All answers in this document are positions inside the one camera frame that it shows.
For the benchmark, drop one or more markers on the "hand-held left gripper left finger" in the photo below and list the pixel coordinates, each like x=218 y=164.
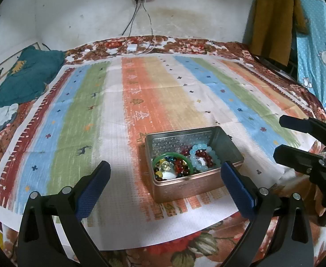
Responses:
x=92 y=192

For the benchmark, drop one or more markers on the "green jade bangle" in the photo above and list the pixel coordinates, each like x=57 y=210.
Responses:
x=160 y=159

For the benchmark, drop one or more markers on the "white charger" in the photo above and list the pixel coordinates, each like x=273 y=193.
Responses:
x=132 y=47

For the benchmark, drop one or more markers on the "metal tin box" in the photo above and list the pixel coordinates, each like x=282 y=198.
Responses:
x=196 y=185

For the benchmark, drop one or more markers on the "striped printed mat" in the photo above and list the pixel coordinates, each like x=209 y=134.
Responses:
x=76 y=111

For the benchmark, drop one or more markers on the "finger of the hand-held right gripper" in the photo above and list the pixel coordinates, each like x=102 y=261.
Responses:
x=302 y=123
x=296 y=157

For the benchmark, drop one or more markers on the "teal printed cloth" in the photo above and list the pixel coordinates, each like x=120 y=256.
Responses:
x=26 y=75

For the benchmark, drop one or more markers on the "yellow hanging garment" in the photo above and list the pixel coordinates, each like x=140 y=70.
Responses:
x=274 y=19

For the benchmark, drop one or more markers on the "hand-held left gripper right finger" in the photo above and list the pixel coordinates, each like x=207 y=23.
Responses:
x=238 y=192

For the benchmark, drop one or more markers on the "blue printed cloth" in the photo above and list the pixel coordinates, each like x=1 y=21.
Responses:
x=316 y=47

